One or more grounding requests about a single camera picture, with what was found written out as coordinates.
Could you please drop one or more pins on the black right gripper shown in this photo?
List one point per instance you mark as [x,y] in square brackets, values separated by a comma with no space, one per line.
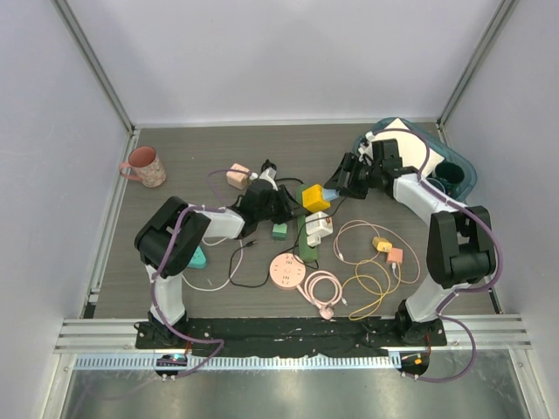
[349,163]

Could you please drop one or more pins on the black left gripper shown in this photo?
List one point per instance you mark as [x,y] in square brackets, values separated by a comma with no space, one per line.
[287,211]

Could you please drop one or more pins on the green charger plug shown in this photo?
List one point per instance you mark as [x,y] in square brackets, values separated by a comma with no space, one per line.
[279,231]

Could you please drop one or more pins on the light blue charger plug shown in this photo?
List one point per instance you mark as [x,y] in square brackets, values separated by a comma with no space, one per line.
[329,195]

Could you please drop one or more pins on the yellow cube socket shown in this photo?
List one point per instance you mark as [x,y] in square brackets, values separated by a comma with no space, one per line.
[313,200]

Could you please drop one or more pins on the white cube adapter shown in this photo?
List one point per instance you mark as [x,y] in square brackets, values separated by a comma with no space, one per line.
[317,226]

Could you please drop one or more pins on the peach cube socket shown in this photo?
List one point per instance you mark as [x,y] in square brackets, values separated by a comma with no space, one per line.
[238,176]

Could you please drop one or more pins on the pink round socket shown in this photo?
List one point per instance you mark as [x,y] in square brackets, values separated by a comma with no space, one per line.
[287,271]

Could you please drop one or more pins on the yellow charger plug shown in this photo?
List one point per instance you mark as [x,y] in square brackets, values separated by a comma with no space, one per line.
[382,244]

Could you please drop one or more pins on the pink charger plug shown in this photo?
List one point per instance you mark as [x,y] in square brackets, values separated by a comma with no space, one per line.
[395,257]

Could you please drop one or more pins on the teal triangular socket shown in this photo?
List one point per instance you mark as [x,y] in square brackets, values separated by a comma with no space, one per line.
[198,259]

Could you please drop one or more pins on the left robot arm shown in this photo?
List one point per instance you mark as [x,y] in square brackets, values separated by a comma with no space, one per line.
[167,242]

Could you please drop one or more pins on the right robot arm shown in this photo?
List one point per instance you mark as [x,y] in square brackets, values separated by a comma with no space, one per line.
[460,247]

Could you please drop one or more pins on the white paper pad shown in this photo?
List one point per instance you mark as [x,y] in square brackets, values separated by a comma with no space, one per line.
[411,149]

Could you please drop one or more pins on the dark green cup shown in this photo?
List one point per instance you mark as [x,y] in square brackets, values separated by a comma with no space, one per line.
[450,175]

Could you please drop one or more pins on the teal plastic tray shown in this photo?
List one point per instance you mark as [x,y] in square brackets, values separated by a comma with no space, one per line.
[439,152]

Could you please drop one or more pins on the pink floral mug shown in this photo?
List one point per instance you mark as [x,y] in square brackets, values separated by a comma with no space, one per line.
[144,165]

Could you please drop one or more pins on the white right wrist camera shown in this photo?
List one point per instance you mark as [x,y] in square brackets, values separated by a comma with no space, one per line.
[364,148]

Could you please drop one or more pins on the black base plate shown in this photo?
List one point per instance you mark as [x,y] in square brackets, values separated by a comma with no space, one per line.
[288,337]

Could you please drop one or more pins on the white cable duct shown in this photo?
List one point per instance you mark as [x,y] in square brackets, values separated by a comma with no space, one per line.
[169,362]

